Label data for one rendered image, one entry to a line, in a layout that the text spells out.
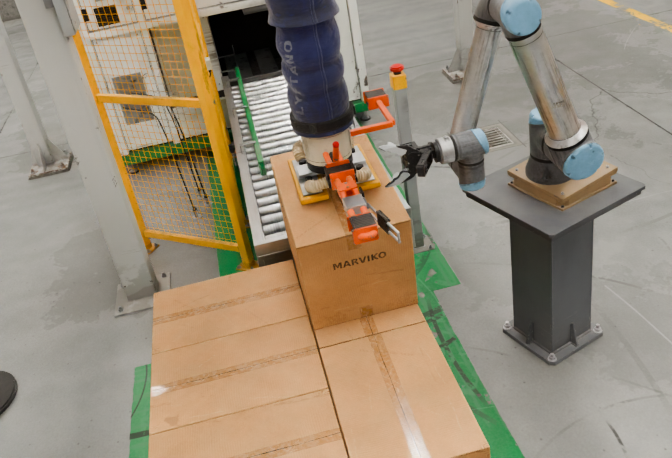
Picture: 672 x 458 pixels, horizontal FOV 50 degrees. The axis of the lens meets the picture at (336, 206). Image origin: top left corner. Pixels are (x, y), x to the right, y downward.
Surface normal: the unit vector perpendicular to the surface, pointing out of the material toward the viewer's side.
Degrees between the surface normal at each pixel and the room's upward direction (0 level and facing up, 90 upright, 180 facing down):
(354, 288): 97
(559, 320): 90
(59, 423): 0
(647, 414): 0
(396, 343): 0
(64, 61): 90
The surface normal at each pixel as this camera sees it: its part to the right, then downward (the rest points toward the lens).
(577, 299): 0.51, 0.36
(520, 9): 0.18, 0.43
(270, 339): -0.15, -0.85
